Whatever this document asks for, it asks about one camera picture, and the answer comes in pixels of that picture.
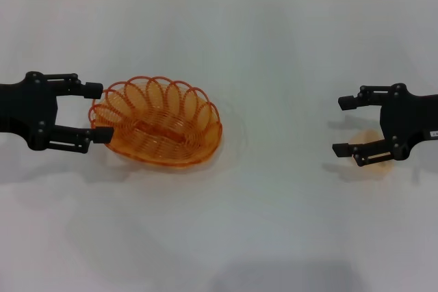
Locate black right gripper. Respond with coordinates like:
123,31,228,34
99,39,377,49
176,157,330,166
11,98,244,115
331,83,438,168

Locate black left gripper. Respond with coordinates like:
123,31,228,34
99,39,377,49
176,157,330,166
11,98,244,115
0,71,114,154

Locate pale round bread bun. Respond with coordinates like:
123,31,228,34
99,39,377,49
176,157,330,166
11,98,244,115
348,129,394,175

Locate orange woven wire basket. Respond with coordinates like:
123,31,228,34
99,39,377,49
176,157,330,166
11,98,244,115
88,75,224,169

